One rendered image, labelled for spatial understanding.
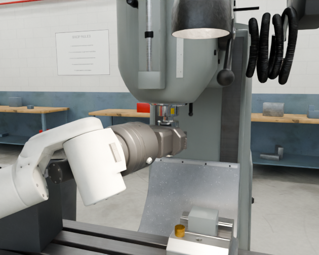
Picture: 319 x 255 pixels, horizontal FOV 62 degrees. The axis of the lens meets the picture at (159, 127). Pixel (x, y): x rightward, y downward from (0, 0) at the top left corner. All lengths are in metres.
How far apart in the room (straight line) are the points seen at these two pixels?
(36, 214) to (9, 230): 0.09
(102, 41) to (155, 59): 5.03
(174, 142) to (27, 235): 0.47
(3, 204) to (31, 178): 0.05
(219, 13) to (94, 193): 0.28
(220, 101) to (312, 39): 4.04
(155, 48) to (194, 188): 0.61
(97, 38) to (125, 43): 5.02
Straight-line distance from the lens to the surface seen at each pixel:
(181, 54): 0.49
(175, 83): 0.49
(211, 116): 0.95
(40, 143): 0.40
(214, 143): 0.97
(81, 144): 0.39
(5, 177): 0.42
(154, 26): 0.47
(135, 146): 0.43
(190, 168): 0.98
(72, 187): 2.53
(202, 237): 0.62
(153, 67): 0.47
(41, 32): 6.30
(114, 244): 0.80
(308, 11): 0.80
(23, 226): 0.81
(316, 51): 4.91
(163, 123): 0.57
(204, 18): 0.32
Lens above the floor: 1.35
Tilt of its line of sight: 9 degrees down
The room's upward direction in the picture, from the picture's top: straight up
